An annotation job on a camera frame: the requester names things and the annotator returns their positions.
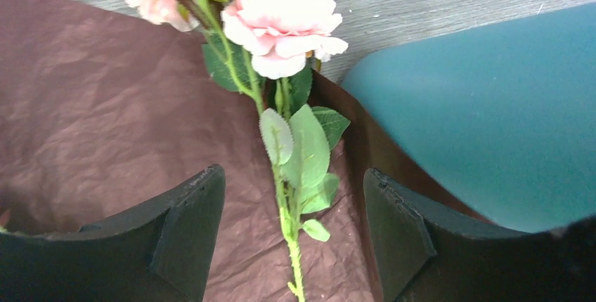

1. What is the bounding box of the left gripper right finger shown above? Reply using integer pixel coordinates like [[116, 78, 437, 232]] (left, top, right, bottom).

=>
[[363, 169, 595, 301]]

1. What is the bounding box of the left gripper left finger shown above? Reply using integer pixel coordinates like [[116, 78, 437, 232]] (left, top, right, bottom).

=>
[[1, 164, 226, 301]]

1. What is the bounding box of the two pink roses stem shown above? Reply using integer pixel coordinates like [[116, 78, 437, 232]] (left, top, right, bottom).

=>
[[125, 0, 350, 301]]

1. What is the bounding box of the teal vase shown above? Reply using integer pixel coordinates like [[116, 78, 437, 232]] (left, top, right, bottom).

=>
[[342, 4, 595, 232]]

